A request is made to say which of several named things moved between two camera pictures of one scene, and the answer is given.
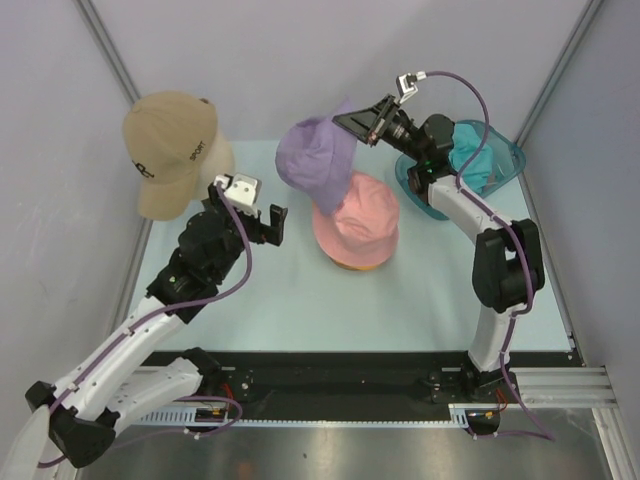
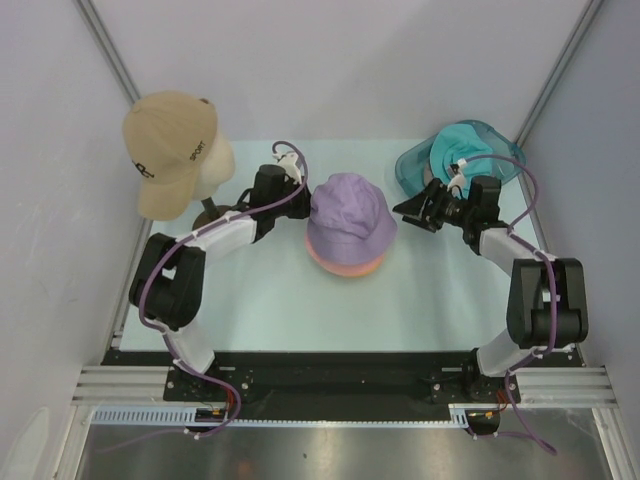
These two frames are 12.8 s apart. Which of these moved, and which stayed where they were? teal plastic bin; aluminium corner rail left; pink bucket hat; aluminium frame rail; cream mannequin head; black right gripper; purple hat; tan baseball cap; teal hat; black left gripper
Moved: black left gripper; pink bucket hat; purple hat; black right gripper
Stayed: teal hat; teal plastic bin; aluminium corner rail left; tan baseball cap; cream mannequin head; aluminium frame rail
